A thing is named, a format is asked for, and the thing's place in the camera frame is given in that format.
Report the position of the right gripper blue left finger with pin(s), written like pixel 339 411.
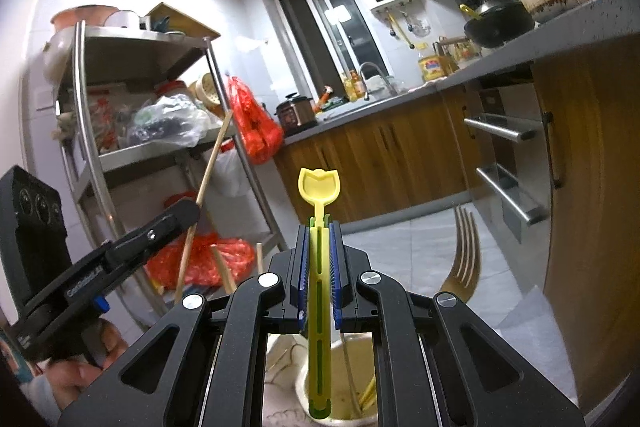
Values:
pixel 302 274

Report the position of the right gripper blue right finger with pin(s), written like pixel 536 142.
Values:
pixel 337 279

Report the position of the yellow plastic scoop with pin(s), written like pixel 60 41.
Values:
pixel 368 397
pixel 319 188

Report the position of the wooden chopstick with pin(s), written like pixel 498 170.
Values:
pixel 190 234
pixel 260 267
pixel 227 280

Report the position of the kitchen window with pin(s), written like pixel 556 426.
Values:
pixel 332 44

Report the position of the grey kitchen countertop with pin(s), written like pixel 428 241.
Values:
pixel 588 24

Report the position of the person's left hand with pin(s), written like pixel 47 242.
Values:
pixel 68 378

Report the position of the white plastic bag hanging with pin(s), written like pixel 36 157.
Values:
pixel 229 178

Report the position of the red plastic bag hanging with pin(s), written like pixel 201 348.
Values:
pixel 262 137

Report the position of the red plastic bag lower shelf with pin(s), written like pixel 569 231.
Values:
pixel 238 255

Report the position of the dark rice cooker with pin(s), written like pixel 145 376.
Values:
pixel 296 114

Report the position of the white ceramic double utensil holder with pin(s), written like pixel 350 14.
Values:
pixel 339 394

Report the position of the chrome sink faucet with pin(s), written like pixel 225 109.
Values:
pixel 375 82

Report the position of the yellow plastic scoop in holder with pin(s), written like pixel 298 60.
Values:
pixel 368 397

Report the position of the built-in steel oven drawers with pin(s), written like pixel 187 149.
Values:
pixel 513 182

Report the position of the yellow oil bottle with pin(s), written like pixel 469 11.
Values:
pixel 429 63

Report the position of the clear plastic bag on shelf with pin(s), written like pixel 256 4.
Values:
pixel 173 119

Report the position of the stainless steel shelf rack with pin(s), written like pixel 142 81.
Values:
pixel 87 57

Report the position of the grey striped table cloth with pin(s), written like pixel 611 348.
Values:
pixel 530 328

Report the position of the black wok on counter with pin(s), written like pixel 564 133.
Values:
pixel 496 22

